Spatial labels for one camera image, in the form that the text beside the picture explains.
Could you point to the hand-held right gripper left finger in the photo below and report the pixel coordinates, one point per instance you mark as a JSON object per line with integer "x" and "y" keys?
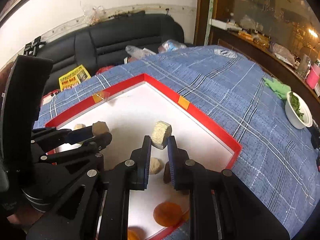
{"x": 146, "y": 162}

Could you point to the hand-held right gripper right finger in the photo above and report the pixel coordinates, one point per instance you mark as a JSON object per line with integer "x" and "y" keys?
{"x": 173, "y": 165}

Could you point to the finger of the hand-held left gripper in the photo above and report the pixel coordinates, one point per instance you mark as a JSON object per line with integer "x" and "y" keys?
{"x": 80, "y": 135}
{"x": 103, "y": 141}

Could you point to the brown round longan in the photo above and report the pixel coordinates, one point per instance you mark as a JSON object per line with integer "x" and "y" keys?
{"x": 166, "y": 173}

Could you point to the orange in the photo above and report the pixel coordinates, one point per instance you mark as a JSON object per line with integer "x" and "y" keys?
{"x": 167, "y": 213}
{"x": 135, "y": 233}

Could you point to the red-rimmed white tray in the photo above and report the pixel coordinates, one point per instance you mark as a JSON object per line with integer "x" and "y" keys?
{"x": 140, "y": 105}

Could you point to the yellow leaflet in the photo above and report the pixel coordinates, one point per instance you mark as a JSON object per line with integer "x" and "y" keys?
{"x": 75, "y": 77}

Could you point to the red plastic bag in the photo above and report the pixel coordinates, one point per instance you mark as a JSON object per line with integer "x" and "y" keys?
{"x": 105, "y": 70}

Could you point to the black clips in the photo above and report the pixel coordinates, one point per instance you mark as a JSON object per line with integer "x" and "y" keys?
{"x": 33, "y": 46}

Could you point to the crumpled plastic bag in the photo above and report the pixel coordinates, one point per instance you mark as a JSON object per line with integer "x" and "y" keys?
{"x": 138, "y": 52}
{"x": 171, "y": 46}

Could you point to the blue plaid tablecloth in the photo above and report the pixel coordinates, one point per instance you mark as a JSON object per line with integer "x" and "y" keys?
{"x": 225, "y": 85}

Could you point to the black leather sofa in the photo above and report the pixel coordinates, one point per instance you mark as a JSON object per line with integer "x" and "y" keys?
{"x": 112, "y": 37}

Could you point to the hanging plastic bag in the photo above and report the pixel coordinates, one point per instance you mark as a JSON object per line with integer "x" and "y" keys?
{"x": 92, "y": 15}

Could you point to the white bowl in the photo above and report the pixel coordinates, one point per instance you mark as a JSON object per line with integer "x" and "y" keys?
{"x": 293, "y": 120}

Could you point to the green cloth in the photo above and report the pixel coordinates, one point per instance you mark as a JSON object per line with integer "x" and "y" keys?
{"x": 277, "y": 87}

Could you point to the green leaves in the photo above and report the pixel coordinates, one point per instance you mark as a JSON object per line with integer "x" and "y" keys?
{"x": 296, "y": 105}

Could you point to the black charger device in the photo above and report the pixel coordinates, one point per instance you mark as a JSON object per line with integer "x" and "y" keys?
{"x": 315, "y": 135}

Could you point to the long white box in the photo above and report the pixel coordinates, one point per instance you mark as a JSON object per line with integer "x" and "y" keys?
{"x": 222, "y": 23}

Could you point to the clear plastic bag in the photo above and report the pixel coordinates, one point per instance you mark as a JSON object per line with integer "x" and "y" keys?
{"x": 282, "y": 52}

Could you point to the glass pitcher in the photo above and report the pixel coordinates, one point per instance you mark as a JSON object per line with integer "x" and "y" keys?
{"x": 303, "y": 66}

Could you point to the pink thermos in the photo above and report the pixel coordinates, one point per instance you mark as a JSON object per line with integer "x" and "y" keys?
{"x": 313, "y": 77}

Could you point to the wooden cabinet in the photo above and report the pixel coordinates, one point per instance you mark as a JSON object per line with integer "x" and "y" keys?
{"x": 250, "y": 10}

